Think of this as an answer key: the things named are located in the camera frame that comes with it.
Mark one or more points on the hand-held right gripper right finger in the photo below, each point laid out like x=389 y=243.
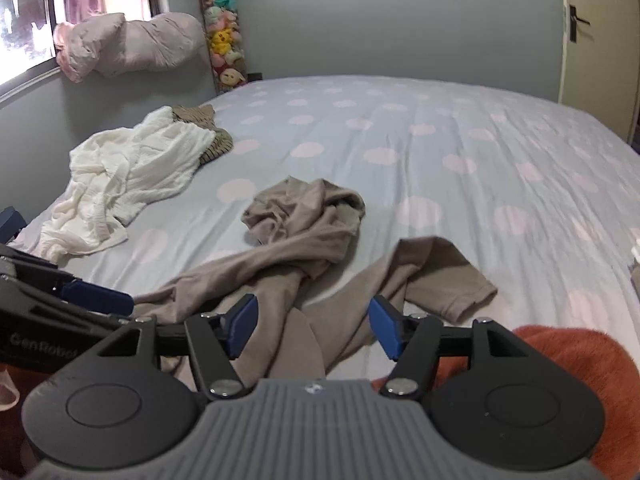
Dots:
x=384 y=327

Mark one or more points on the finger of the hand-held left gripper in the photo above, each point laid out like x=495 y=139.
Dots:
x=100 y=297

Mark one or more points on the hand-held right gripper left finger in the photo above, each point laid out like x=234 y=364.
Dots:
x=244 y=325

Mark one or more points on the taupe long-sleeve shirt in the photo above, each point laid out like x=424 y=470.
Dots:
x=310 y=240

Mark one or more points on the white crinkled garment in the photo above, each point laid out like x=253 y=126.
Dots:
x=130 y=170

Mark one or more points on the brown striped knit sweater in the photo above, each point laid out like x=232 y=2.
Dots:
x=216 y=145

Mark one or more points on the polka dot bed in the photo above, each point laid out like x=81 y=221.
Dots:
x=425 y=135

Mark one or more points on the person's orange fleece clothing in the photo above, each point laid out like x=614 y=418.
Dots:
x=600 y=360

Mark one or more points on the white folded garment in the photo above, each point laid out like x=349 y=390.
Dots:
x=636 y=256

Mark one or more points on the window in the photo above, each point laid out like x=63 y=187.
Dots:
x=25 y=35

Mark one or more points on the hanging plush toy organizer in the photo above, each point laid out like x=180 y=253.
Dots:
x=222 y=35

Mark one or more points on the cream door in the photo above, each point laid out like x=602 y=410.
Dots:
x=600 y=70

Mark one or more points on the black wall socket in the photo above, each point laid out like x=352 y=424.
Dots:
x=255 y=77

